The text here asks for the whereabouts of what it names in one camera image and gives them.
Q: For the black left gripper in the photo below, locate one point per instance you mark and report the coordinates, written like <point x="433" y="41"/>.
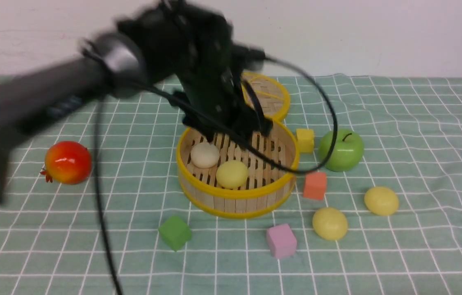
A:
<point x="212" y="84"/>

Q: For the white bun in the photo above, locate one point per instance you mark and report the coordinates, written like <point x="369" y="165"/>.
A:
<point x="204" y="155"/>

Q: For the yellow bun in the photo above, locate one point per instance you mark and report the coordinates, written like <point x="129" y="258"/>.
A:
<point x="330" y="224"/>
<point x="232" y="174"/>
<point x="381" y="201"/>

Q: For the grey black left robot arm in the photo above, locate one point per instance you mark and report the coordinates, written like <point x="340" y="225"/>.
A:
<point x="180" y="51"/>

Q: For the bamboo steamer tray yellow rim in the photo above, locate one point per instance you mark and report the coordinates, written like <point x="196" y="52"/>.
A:
<point x="265" y="189"/>

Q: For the woven bamboo steamer lid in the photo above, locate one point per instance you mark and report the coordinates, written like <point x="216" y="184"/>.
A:
<point x="273" y="96"/>

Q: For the yellow cube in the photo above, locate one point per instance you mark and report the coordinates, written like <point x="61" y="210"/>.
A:
<point x="305" y="140"/>

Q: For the green cube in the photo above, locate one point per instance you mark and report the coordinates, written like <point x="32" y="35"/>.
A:
<point x="175" y="232"/>

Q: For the orange cube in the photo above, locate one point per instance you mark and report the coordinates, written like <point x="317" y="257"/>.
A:
<point x="315" y="185"/>

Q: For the pink cube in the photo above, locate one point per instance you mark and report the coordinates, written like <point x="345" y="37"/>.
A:
<point x="281" y="241"/>

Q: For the green apple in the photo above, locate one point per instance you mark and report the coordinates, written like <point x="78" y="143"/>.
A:
<point x="348" y="151"/>

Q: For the red orange pomegranate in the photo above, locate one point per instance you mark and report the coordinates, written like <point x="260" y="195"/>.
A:
<point x="67" y="162"/>

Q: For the green checkered tablecloth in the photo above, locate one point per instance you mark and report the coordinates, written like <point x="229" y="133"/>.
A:
<point x="412" y="130"/>

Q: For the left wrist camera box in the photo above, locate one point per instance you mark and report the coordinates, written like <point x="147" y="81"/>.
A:
<point x="248" y="58"/>

